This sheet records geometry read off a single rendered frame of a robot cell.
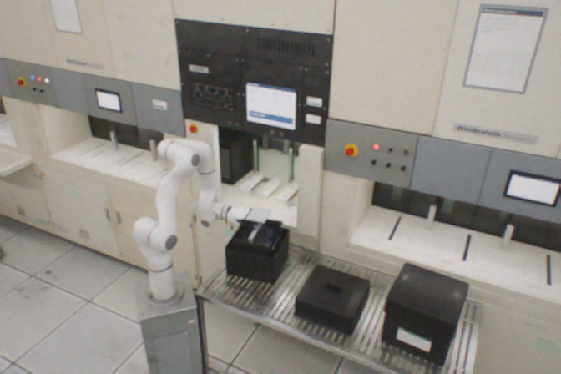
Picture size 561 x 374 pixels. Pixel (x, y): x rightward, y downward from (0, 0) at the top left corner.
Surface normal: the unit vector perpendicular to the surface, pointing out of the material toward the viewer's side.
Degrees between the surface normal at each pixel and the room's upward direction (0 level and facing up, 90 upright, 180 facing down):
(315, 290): 0
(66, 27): 90
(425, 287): 0
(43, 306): 0
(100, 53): 90
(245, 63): 90
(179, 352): 90
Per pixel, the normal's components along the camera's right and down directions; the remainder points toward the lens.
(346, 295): 0.00, -0.87
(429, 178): -0.45, 0.43
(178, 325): 0.31, 0.47
